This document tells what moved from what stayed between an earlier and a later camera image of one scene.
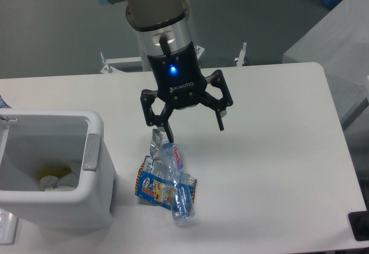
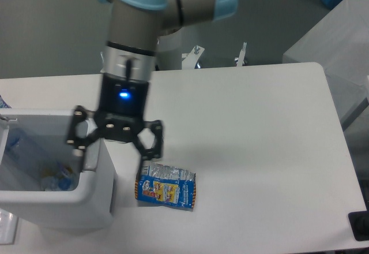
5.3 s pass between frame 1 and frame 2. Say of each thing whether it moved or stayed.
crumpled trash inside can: stayed
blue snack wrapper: stayed
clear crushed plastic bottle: moved
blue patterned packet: stayed
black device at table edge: stayed
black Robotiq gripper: moved
